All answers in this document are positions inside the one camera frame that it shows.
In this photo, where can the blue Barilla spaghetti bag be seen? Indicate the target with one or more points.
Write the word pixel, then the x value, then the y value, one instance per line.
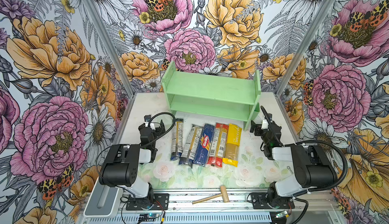
pixel 204 145

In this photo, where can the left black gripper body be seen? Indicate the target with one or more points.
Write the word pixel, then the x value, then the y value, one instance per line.
pixel 152 120

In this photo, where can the clear spaghetti bag white label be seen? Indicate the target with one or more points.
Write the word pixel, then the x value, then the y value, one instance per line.
pixel 190 146

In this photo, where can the green wooden two-tier shelf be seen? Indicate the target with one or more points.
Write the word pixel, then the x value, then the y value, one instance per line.
pixel 217 96

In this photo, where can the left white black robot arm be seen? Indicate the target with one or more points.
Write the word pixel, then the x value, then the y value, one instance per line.
pixel 120 167

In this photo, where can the small wooden mallet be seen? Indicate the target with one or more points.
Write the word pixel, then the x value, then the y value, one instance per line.
pixel 223 194

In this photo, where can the red-ended clear spaghetti bag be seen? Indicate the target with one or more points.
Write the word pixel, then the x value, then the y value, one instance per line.
pixel 216 153

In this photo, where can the yellow spaghetti bag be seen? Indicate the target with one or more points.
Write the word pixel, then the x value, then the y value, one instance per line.
pixel 231 153

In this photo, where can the clear spaghetti bag dark end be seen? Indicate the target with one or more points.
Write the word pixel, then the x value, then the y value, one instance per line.
pixel 177 140

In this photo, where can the grey white box device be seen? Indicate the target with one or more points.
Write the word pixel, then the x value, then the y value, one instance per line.
pixel 103 202

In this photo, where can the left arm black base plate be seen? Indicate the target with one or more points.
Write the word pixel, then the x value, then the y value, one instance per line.
pixel 159 201

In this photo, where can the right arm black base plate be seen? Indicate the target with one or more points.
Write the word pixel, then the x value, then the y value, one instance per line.
pixel 262 201

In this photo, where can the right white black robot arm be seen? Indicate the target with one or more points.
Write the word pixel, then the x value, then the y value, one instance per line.
pixel 311 169

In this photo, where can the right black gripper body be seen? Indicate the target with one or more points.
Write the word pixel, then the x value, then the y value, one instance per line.
pixel 264 119

